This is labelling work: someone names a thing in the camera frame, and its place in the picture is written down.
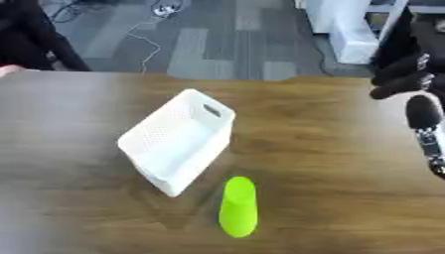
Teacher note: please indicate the white perforated plastic basket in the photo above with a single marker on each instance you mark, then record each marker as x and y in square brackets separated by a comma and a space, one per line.
[176, 142]

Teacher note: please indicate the person's hand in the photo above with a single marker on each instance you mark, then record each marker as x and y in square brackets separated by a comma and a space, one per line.
[9, 69]

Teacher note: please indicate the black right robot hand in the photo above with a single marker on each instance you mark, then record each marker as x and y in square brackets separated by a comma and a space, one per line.
[418, 82]

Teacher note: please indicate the white furniture base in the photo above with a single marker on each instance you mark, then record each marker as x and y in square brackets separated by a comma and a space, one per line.
[353, 29]

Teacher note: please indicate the lime green slipper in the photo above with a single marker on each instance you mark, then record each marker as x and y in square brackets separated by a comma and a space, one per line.
[239, 208]

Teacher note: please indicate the person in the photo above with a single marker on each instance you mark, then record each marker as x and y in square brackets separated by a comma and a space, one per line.
[32, 36]

